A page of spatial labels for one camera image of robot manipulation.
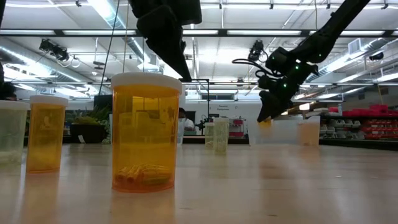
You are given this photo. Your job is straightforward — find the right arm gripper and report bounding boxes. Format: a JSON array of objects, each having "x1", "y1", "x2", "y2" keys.
[{"x1": 256, "y1": 46, "x2": 320, "y2": 123}]

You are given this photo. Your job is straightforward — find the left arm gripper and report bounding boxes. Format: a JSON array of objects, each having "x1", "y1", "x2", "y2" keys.
[{"x1": 129, "y1": 0, "x2": 203, "y2": 83}]

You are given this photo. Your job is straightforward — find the small clear green pill bottle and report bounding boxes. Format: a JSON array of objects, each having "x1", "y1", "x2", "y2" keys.
[
  {"x1": 204, "y1": 121, "x2": 215, "y2": 149},
  {"x1": 213, "y1": 117, "x2": 230, "y2": 155},
  {"x1": 0, "y1": 100, "x2": 31, "y2": 166}
]

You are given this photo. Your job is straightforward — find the small orange pill bottle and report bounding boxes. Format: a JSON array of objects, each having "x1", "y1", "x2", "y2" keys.
[{"x1": 25, "y1": 95, "x2": 69, "y2": 174}]

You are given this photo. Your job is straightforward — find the background robot station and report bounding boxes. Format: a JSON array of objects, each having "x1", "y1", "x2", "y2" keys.
[{"x1": 195, "y1": 114, "x2": 248, "y2": 138}]

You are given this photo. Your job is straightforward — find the person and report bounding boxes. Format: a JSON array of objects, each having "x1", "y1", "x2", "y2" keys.
[
  {"x1": 178, "y1": 107, "x2": 196, "y2": 131},
  {"x1": 0, "y1": 81, "x2": 17, "y2": 102}
]

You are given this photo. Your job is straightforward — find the black monitor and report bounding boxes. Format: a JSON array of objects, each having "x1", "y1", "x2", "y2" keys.
[{"x1": 93, "y1": 94, "x2": 113, "y2": 110}]

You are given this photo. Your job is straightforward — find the shelf with red bins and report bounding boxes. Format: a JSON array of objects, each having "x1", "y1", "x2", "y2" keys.
[{"x1": 320, "y1": 104, "x2": 398, "y2": 141}]

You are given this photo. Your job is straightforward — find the potted green succulent plant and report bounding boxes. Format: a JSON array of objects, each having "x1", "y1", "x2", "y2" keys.
[{"x1": 70, "y1": 105, "x2": 111, "y2": 144}]

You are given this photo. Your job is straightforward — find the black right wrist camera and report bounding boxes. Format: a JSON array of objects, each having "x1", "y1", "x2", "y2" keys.
[{"x1": 255, "y1": 73, "x2": 276, "y2": 91}]

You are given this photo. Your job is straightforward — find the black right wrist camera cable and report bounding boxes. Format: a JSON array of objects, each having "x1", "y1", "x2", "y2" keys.
[{"x1": 231, "y1": 58, "x2": 276, "y2": 78}]

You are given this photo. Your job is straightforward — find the thin black hanging cable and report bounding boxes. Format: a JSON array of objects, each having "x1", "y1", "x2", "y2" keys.
[{"x1": 98, "y1": 0, "x2": 121, "y2": 96}]

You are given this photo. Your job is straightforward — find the black overhead frame beam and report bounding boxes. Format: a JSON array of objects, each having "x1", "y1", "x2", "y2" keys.
[{"x1": 0, "y1": 28, "x2": 398, "y2": 38}]

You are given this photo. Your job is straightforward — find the black rig camera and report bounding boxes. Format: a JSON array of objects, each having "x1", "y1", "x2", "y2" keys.
[
  {"x1": 39, "y1": 39, "x2": 71, "y2": 62},
  {"x1": 248, "y1": 39, "x2": 265, "y2": 62}
]

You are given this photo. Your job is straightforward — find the black stand frame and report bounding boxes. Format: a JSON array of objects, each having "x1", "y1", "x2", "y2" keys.
[{"x1": 182, "y1": 78, "x2": 211, "y2": 125}]

